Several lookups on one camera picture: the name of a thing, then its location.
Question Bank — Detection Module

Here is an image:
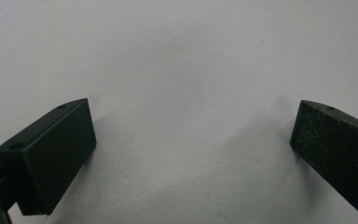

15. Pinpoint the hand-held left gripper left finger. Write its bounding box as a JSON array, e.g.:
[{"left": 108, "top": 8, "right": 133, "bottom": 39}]
[{"left": 0, "top": 98, "right": 98, "bottom": 217}]

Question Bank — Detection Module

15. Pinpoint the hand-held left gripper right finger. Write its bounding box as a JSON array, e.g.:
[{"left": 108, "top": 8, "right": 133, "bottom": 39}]
[{"left": 289, "top": 99, "right": 358, "bottom": 216}]

